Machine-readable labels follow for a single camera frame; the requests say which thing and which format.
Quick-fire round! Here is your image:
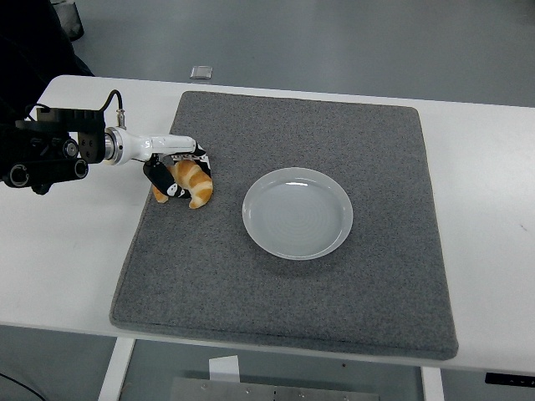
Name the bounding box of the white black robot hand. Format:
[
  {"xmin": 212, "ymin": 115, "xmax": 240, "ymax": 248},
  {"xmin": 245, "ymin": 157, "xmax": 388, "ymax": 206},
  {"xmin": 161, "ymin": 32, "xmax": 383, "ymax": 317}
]
[{"xmin": 110, "ymin": 126, "xmax": 215, "ymax": 202}]

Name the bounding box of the golden croissant bread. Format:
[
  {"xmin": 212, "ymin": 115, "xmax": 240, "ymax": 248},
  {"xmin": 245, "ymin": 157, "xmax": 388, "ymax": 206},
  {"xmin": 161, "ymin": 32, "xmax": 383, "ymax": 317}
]
[{"xmin": 151, "ymin": 160, "xmax": 215, "ymax": 210}]

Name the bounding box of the pale grey round plate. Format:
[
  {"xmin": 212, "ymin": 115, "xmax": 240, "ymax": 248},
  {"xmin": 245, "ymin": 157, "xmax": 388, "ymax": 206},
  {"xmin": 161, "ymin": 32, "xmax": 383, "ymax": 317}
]
[{"xmin": 242, "ymin": 166, "xmax": 354, "ymax": 261}]

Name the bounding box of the black mesh waste bin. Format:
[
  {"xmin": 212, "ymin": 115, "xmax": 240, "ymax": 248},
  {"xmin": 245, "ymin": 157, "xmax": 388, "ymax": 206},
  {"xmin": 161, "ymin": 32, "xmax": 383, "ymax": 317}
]
[{"xmin": 52, "ymin": 0, "xmax": 84, "ymax": 41}]

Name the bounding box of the black draped object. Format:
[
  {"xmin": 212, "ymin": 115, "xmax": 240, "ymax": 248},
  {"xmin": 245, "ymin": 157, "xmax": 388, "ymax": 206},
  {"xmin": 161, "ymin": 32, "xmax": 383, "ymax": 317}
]
[{"xmin": 0, "ymin": 0, "xmax": 95, "ymax": 126}]

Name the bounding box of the grey felt mat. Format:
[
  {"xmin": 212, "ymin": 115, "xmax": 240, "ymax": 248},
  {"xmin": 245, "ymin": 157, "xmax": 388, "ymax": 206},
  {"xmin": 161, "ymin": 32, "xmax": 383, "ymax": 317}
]
[{"xmin": 109, "ymin": 90, "xmax": 460, "ymax": 363}]

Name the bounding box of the white table leg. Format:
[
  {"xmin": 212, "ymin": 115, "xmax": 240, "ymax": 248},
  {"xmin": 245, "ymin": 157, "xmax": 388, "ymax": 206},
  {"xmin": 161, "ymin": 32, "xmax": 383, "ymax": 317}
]
[
  {"xmin": 420, "ymin": 367, "xmax": 446, "ymax": 401},
  {"xmin": 98, "ymin": 337, "xmax": 137, "ymax": 401}
]

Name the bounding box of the black table control panel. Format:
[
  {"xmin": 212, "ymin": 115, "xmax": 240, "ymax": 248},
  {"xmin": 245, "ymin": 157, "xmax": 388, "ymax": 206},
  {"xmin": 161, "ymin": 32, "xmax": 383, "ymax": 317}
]
[{"xmin": 485, "ymin": 371, "xmax": 535, "ymax": 385}]

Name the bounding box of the thin black floor cable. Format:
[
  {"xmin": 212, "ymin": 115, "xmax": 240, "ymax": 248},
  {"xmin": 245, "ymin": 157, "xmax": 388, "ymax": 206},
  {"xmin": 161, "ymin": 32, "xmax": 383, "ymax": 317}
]
[{"xmin": 0, "ymin": 369, "xmax": 43, "ymax": 401}]

